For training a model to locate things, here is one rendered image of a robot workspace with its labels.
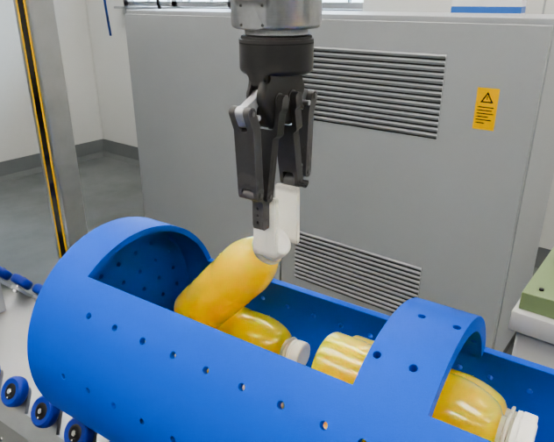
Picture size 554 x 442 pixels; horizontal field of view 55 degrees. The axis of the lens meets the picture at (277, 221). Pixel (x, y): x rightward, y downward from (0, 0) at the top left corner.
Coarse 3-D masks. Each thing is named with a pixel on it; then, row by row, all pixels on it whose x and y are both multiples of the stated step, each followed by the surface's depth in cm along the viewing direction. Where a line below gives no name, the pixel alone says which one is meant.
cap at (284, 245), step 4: (280, 228) 63; (280, 232) 63; (284, 232) 63; (280, 236) 62; (284, 236) 63; (280, 240) 62; (284, 240) 62; (288, 240) 63; (280, 244) 61; (284, 244) 62; (288, 244) 62; (280, 248) 61; (284, 248) 61; (288, 248) 62; (280, 252) 61; (284, 252) 61; (264, 256) 61; (280, 256) 61
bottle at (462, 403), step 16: (336, 336) 54; (320, 352) 53; (336, 352) 52; (352, 352) 52; (320, 368) 52; (336, 368) 51; (352, 368) 51; (352, 384) 50; (448, 384) 48; (464, 384) 48; (448, 400) 46; (464, 400) 46; (480, 400) 46; (432, 416) 46; (448, 416) 46; (464, 416) 46; (480, 416) 46; (496, 416) 46; (512, 416) 47; (480, 432) 45; (496, 432) 46
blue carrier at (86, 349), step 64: (64, 256) 65; (128, 256) 74; (192, 256) 82; (64, 320) 61; (128, 320) 57; (192, 320) 54; (320, 320) 73; (384, 320) 66; (448, 320) 49; (64, 384) 61; (128, 384) 55; (192, 384) 51; (256, 384) 48; (320, 384) 46; (384, 384) 44; (512, 384) 60
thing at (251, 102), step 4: (252, 92) 52; (256, 92) 52; (252, 96) 52; (256, 96) 52; (248, 100) 52; (252, 100) 51; (256, 100) 52; (244, 104) 51; (248, 104) 51; (252, 104) 51; (256, 104) 52; (236, 108) 51; (240, 108) 51; (244, 108) 50; (256, 108) 52; (236, 112) 51; (240, 112) 50; (256, 112) 52; (236, 116) 51; (240, 116) 51; (240, 120) 51; (244, 120) 51; (240, 124) 51; (244, 124) 51
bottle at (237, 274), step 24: (240, 240) 64; (216, 264) 65; (240, 264) 62; (264, 264) 62; (192, 288) 69; (216, 288) 65; (240, 288) 63; (264, 288) 65; (192, 312) 69; (216, 312) 67
